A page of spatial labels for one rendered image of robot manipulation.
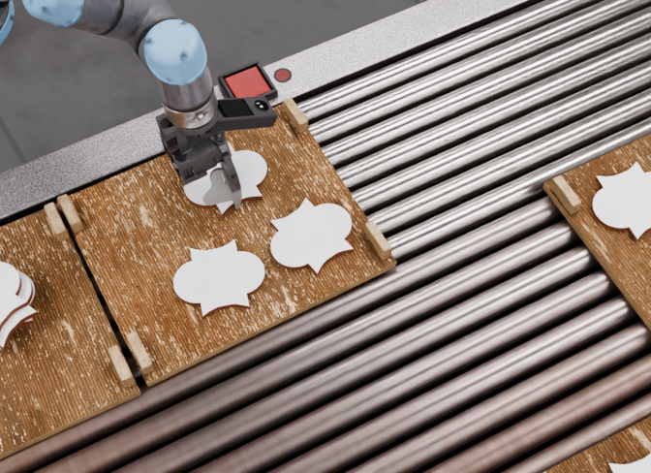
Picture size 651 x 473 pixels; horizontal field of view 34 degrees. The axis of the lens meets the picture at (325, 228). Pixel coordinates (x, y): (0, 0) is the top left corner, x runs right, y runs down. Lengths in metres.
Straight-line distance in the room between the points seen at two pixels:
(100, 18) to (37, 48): 1.78
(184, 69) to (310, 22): 1.77
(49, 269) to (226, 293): 0.27
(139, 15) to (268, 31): 1.70
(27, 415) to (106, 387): 0.11
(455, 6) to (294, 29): 1.23
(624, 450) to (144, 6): 0.88
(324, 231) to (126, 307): 0.32
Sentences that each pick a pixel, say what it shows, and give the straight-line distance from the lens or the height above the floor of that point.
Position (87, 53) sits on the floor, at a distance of 3.17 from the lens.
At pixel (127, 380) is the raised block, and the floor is 0.96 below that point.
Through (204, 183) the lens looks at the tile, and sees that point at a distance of 1.70.
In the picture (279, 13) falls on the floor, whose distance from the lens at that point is 3.20.
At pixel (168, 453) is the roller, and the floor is 0.92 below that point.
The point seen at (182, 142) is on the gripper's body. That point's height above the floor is 1.10.
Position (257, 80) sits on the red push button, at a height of 0.93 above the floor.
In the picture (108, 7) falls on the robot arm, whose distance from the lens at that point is 1.43.
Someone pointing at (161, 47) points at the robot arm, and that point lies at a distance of 1.41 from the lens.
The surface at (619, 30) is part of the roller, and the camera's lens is 1.98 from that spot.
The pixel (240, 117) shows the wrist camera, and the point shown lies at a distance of 1.57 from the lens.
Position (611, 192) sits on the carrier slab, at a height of 0.95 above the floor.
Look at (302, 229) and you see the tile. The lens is 1.64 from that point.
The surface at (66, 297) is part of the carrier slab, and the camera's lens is 1.65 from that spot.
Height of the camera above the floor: 2.35
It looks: 59 degrees down
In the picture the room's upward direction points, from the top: straight up
